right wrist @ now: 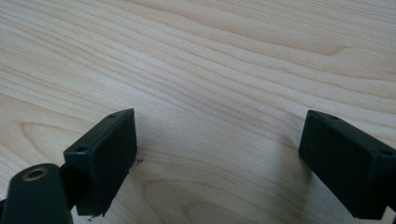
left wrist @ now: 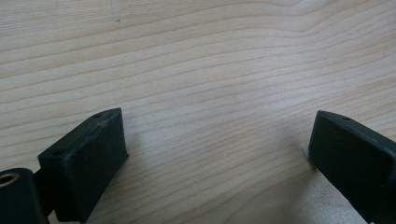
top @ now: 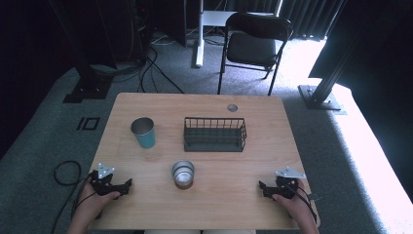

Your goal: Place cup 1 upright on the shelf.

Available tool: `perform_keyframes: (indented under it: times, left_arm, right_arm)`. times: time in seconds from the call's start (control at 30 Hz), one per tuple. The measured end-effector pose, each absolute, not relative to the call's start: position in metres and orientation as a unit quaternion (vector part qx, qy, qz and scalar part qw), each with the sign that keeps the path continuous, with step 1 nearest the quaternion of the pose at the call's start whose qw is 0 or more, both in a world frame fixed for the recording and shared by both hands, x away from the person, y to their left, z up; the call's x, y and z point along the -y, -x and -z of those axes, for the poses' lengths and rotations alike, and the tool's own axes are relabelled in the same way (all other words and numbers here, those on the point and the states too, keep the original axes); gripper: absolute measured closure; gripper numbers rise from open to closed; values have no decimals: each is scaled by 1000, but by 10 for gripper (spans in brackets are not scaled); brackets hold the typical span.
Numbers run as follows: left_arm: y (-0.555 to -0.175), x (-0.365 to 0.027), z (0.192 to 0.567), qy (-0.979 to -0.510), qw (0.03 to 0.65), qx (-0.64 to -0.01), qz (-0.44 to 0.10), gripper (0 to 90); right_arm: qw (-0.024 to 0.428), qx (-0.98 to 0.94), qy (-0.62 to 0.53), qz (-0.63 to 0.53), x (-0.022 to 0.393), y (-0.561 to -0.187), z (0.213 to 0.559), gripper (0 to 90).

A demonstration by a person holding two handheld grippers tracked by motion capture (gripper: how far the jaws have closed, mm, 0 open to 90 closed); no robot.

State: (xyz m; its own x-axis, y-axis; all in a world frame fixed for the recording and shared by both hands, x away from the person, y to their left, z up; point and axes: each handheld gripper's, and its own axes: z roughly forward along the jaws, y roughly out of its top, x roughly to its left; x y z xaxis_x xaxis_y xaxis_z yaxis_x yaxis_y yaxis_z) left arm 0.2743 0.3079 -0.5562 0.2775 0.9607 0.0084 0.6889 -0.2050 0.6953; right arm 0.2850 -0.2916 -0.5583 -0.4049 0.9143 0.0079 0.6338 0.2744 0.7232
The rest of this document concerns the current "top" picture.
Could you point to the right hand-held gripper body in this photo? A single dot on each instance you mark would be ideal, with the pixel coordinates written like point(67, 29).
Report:
point(287, 185)

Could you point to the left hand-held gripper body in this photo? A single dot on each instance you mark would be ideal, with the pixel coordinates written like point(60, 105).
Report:
point(104, 186)

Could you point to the person's left hand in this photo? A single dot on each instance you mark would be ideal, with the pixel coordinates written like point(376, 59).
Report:
point(94, 203)

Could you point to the person's right hand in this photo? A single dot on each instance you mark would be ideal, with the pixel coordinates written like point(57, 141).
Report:
point(293, 205)

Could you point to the teal metal cup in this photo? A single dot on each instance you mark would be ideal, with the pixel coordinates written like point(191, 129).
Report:
point(144, 134)

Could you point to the grey round table grommet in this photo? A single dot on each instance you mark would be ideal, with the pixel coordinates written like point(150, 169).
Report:
point(232, 107)

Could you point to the black metal stand with foot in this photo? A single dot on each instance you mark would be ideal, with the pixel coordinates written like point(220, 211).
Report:
point(319, 97)

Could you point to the black folding chair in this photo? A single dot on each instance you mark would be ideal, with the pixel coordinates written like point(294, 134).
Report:
point(251, 48)

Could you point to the dark curtain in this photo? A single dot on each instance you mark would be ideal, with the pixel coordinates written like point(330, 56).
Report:
point(308, 16)

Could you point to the black stand with base plate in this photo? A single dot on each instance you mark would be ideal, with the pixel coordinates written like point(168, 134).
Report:
point(87, 87)

